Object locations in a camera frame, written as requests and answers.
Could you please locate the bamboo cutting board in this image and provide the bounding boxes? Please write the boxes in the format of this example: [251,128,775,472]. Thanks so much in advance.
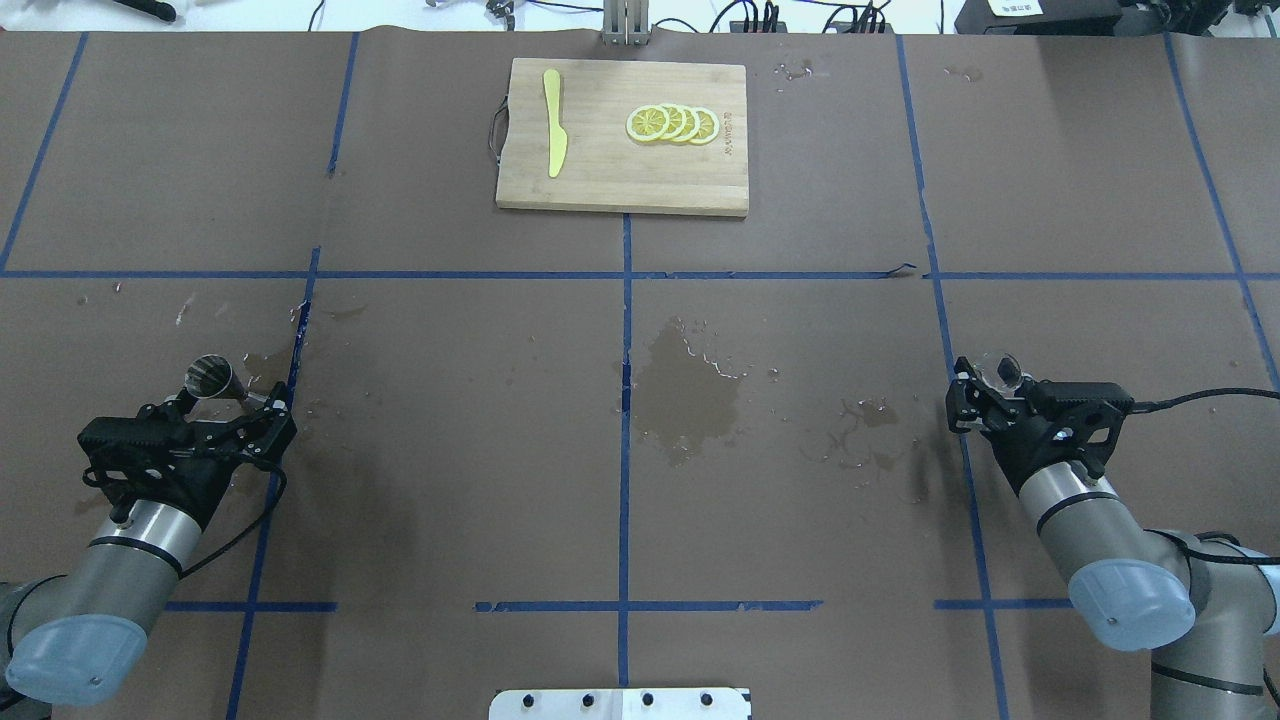
[495,58,750,218]

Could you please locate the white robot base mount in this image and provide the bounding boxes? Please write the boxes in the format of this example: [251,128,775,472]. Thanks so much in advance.
[488,687,753,719]

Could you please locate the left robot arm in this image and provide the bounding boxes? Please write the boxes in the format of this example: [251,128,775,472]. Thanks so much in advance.
[3,382,297,719]

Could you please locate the clear glass measuring cup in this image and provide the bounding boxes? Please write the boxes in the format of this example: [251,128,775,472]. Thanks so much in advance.
[973,352,1025,397]

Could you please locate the yellow plastic knife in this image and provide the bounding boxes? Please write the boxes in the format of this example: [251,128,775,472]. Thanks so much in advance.
[541,67,570,179]

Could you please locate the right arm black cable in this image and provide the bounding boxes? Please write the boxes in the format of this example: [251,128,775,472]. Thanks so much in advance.
[1130,388,1280,413]

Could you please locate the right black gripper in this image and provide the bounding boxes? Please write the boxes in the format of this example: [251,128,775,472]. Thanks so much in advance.
[946,356,1135,495]

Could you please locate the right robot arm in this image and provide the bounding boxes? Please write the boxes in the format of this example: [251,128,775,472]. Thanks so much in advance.
[945,356,1279,719]

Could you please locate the steel jigger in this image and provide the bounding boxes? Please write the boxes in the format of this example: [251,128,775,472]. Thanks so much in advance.
[183,354,250,402]

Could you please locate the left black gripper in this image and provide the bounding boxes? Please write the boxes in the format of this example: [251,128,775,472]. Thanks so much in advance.
[78,380,297,530]

